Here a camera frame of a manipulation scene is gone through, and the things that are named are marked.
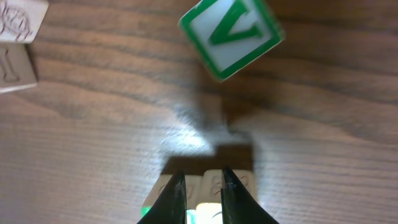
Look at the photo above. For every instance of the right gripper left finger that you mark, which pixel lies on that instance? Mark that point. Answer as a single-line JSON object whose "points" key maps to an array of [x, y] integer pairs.
{"points": [[167, 201]]}

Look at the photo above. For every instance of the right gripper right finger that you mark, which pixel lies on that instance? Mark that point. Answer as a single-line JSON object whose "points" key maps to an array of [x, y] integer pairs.
{"points": [[238, 206]]}

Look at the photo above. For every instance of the yellow O block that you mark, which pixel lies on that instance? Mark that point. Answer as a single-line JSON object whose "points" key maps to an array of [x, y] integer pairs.
{"points": [[209, 209]]}

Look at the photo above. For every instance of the green R block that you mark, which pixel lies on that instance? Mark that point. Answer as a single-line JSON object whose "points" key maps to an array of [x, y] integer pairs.
{"points": [[193, 183]]}

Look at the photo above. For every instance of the green V block centre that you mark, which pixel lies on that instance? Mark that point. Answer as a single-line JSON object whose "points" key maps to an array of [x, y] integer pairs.
{"points": [[230, 34]]}

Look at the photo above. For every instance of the red E block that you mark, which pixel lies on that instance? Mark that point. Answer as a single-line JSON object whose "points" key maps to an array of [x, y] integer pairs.
{"points": [[17, 71]]}

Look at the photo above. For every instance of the yellow C block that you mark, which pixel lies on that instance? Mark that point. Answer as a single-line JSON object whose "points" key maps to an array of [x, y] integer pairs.
{"points": [[21, 19]]}

